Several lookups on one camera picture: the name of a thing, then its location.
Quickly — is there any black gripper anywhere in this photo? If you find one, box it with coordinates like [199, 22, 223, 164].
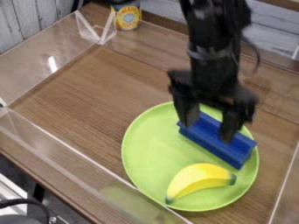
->
[167, 52, 258, 143]

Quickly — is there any yellow toy banana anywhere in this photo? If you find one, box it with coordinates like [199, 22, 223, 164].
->
[164, 163, 238, 204]

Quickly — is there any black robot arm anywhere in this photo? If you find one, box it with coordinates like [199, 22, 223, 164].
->
[167, 0, 258, 142]

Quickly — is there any green round plate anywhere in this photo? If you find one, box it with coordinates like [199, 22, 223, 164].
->
[122, 102, 259, 212]

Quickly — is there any blue star-shaped block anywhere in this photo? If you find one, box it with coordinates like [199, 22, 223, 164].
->
[178, 113, 258, 170]

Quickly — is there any yellow labelled tin can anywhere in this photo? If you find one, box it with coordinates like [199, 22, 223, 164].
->
[110, 0, 142, 31]

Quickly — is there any clear acrylic corner bracket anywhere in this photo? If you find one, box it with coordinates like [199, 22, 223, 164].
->
[75, 10, 118, 46]

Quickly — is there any clear acrylic front wall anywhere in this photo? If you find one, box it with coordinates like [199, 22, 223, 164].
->
[0, 99, 192, 224]

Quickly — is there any black cable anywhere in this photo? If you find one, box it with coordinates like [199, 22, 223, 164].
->
[0, 198, 52, 224]

